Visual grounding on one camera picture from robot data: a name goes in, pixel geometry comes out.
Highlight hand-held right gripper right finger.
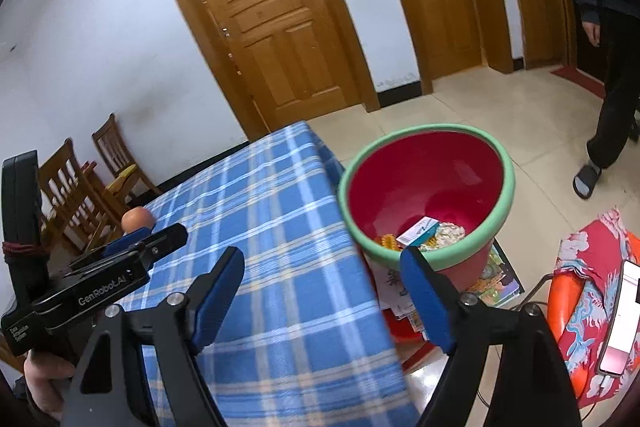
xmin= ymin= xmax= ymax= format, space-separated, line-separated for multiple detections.
xmin=400 ymin=246 xmax=583 ymax=427

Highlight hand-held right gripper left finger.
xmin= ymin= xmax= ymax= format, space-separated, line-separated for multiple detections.
xmin=59 ymin=246 xmax=246 ymax=427

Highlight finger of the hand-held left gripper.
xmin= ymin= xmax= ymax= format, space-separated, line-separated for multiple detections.
xmin=104 ymin=227 xmax=157 ymax=259
xmin=134 ymin=223 xmax=189 ymax=269

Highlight brown egg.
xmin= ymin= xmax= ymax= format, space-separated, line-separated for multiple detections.
xmin=121 ymin=207 xmax=154 ymax=235

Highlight small white and teal box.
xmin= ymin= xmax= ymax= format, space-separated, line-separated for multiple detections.
xmin=396 ymin=216 xmax=442 ymax=247

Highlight white paper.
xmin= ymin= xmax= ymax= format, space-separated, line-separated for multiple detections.
xmin=420 ymin=223 xmax=467 ymax=253

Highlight red basin with green rim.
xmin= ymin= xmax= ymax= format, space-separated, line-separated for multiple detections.
xmin=338 ymin=123 xmax=516 ymax=295

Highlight person's left hand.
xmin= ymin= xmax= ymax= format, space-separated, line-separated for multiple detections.
xmin=24 ymin=347 xmax=78 ymax=423

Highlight red plastic stool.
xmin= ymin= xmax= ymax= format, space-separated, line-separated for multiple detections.
xmin=387 ymin=317 xmax=451 ymax=373

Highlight yellow seat cushion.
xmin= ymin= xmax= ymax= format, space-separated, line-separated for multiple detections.
xmin=110 ymin=164 xmax=138 ymax=192

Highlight colourful printed magazines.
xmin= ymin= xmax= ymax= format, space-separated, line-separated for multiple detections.
xmin=375 ymin=239 xmax=526 ymax=343

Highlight wooden chair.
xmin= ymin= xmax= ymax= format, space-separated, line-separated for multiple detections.
xmin=91 ymin=113 xmax=163 ymax=208
xmin=37 ymin=138 xmax=128 ymax=258

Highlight blue plaid tablecloth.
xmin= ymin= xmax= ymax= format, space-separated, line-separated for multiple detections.
xmin=102 ymin=121 xmax=421 ymax=427

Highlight orange plastic chair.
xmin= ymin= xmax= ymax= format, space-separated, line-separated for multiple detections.
xmin=546 ymin=269 xmax=640 ymax=413

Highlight red printed cloth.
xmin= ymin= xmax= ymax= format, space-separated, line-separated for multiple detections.
xmin=554 ymin=207 xmax=640 ymax=410

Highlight smartphone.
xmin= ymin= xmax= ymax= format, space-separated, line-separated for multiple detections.
xmin=597 ymin=259 xmax=640 ymax=378

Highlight wide wooden panel door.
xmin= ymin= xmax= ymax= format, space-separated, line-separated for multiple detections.
xmin=148 ymin=0 xmax=381 ymax=142

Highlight red door mat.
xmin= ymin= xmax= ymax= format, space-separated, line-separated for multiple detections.
xmin=550 ymin=64 xmax=606 ymax=98

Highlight thin cable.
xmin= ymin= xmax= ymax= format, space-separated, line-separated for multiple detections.
xmin=472 ymin=274 xmax=556 ymax=408

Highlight white charging cable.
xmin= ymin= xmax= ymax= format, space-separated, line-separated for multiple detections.
xmin=594 ymin=373 xmax=615 ymax=402

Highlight wooden door with metal handle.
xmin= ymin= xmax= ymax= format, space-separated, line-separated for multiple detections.
xmin=362 ymin=0 xmax=515 ymax=95

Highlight small wooden wall panel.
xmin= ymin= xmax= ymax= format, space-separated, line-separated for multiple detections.
xmin=513 ymin=0 xmax=568 ymax=70

